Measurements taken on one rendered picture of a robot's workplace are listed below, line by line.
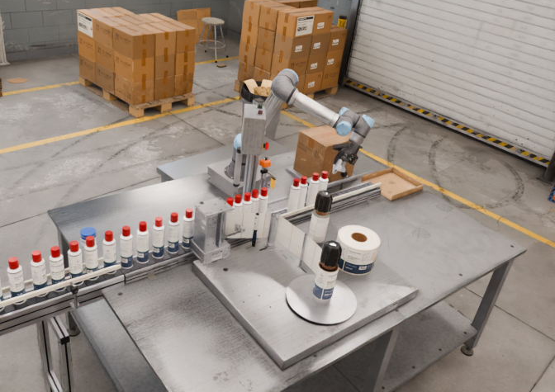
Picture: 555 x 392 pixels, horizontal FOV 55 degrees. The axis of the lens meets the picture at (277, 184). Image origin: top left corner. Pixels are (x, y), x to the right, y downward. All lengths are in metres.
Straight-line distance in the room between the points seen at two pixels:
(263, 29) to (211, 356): 4.97
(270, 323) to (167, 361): 0.42
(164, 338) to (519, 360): 2.41
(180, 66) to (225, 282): 4.11
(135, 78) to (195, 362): 4.17
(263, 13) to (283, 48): 0.49
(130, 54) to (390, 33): 3.34
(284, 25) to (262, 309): 4.52
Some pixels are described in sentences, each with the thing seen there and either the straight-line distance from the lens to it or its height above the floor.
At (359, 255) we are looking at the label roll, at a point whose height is 0.99.
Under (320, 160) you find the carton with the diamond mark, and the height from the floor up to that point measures 1.02.
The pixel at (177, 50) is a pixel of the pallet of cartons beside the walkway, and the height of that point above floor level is 0.67.
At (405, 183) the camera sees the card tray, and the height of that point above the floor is 0.83.
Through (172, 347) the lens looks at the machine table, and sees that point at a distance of 2.15.
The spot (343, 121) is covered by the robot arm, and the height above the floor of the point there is 1.39.
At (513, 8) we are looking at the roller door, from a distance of 6.54.
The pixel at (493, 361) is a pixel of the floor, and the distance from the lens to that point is 3.74.
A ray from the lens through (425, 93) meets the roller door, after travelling 7.07.
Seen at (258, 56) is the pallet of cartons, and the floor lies 0.54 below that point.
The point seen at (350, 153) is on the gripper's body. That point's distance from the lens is 2.88.
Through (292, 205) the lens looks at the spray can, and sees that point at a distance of 2.81.
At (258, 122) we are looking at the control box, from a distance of 2.43.
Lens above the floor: 2.41
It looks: 30 degrees down
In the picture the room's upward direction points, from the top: 8 degrees clockwise
